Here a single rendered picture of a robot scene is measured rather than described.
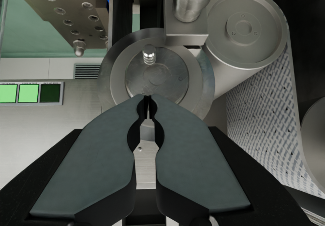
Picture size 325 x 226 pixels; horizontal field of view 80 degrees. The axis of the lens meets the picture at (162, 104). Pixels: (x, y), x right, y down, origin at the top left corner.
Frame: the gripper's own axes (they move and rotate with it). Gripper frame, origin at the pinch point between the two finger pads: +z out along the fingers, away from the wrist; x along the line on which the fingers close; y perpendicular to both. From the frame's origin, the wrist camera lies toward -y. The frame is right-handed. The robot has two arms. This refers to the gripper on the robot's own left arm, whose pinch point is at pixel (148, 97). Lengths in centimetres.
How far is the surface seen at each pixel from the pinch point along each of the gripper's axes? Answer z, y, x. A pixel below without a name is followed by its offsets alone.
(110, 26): 17.1, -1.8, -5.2
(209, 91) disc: 10.8, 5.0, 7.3
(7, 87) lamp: 42, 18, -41
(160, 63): 11.3, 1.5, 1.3
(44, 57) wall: 292, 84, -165
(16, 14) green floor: 221, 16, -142
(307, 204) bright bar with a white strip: 8.2, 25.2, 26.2
